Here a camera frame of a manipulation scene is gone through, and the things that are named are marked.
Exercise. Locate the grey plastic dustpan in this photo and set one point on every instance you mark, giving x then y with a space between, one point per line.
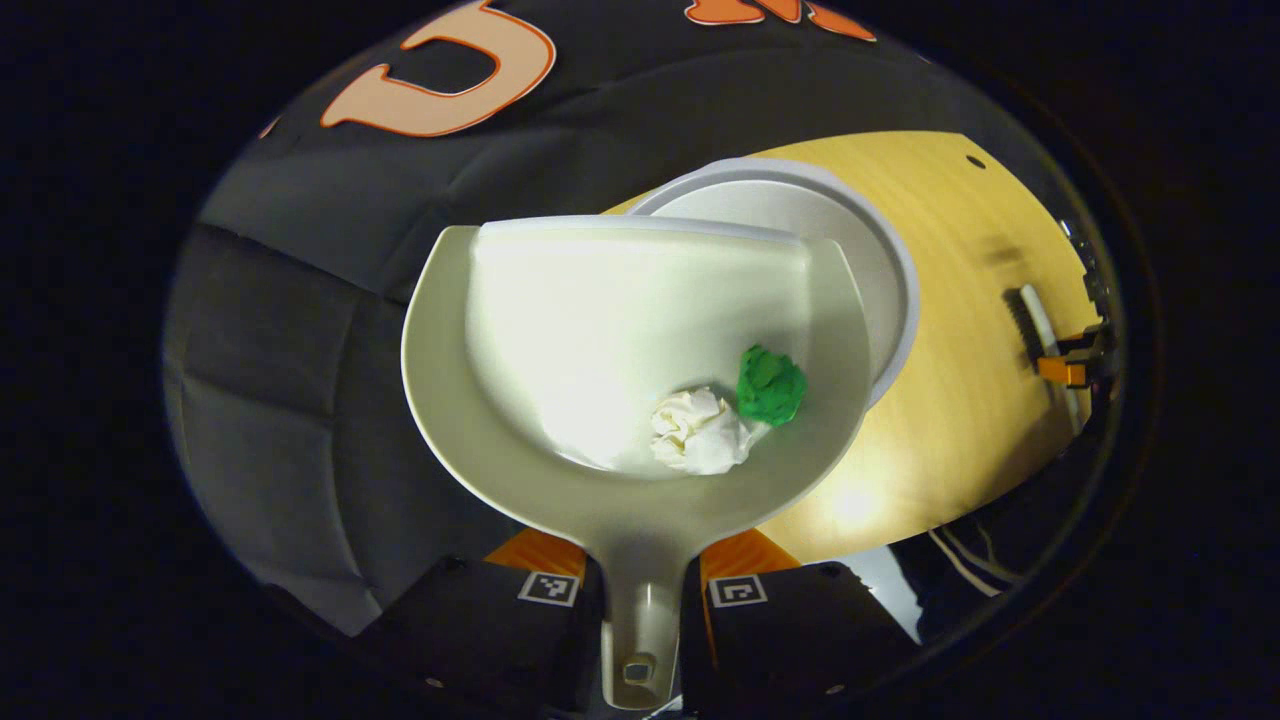
600 330

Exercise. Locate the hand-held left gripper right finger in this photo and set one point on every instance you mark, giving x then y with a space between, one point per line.
800 630

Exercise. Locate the white paper ball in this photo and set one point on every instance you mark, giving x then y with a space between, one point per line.
700 435

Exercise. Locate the small grey broom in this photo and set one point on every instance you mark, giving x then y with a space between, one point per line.
1035 325

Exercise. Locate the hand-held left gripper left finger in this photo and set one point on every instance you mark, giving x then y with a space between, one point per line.
480 630

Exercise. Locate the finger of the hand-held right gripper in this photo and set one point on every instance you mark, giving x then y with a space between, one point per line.
1062 372

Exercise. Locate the white ribbed garbage bin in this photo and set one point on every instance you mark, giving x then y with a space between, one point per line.
860 260

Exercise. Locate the green paper ball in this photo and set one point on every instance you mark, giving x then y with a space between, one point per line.
770 385

